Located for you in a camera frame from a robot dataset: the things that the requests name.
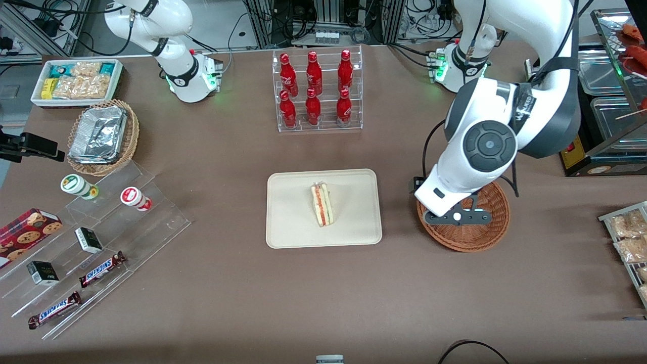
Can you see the small clear cracker bag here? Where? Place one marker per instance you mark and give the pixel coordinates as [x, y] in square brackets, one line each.
[86, 69]

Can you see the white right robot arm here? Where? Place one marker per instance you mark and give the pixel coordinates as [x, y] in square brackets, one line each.
[177, 76]

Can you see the grey camera top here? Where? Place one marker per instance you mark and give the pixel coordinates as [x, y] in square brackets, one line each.
[329, 359]

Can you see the white snack bin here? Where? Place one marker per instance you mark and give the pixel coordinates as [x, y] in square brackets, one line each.
[36, 98]

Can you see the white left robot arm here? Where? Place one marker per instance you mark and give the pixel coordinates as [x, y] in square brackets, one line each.
[546, 101]

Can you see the black yellow food warmer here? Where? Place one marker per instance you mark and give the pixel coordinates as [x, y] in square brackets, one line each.
[606, 162]

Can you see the teal snack package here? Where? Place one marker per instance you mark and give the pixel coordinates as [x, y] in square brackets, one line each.
[107, 68]
[59, 71]

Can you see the red cookie box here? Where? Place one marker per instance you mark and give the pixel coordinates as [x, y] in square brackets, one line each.
[25, 235]

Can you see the light wicker basket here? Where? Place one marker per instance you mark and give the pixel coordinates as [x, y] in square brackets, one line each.
[132, 136]

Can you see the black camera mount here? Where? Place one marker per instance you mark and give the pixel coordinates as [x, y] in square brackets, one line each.
[30, 145]

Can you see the white power strip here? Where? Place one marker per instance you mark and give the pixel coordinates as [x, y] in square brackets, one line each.
[326, 36]

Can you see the brown wicker basket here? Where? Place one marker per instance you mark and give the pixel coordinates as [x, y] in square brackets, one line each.
[475, 237]

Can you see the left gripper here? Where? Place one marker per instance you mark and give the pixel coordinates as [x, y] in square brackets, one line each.
[412, 184]

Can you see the red lid cup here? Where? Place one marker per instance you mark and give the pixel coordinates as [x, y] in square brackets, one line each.
[132, 197]

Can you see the cream rectangular tray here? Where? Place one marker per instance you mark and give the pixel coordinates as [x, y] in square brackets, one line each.
[293, 212]

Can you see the small black carton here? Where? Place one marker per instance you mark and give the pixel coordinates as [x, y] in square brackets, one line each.
[43, 273]
[88, 240]

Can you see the red cola bottle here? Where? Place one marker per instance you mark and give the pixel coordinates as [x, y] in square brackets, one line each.
[288, 76]
[314, 75]
[343, 107]
[288, 111]
[345, 71]
[313, 108]

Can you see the large clear cracker bag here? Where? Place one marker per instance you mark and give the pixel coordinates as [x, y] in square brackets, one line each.
[81, 87]

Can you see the clear bag of pastries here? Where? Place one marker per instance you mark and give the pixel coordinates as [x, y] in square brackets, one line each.
[642, 273]
[644, 292]
[629, 225]
[632, 250]

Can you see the tray of packaged crackers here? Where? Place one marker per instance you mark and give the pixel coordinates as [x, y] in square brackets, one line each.
[606, 218]

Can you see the green lid cup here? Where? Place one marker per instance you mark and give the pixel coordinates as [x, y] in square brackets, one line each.
[75, 184]

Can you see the orange sausage skewer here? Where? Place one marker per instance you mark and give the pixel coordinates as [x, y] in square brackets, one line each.
[634, 32]
[638, 55]

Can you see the clear acrylic stepped shelf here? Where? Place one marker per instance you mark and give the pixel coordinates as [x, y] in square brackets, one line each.
[151, 227]

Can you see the triangular sandwich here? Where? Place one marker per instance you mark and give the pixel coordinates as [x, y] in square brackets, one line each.
[322, 205]

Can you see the Snickers bar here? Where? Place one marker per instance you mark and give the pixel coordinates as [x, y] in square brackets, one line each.
[101, 269]
[54, 310]

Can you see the stacked foil containers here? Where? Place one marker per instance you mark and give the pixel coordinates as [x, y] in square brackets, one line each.
[98, 134]

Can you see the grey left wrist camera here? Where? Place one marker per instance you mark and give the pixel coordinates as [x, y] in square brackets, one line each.
[457, 217]

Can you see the clear acrylic bottle rack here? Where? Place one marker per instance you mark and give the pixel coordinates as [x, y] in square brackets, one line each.
[328, 126]

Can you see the yellow snack package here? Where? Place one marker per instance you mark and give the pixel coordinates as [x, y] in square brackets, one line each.
[47, 88]

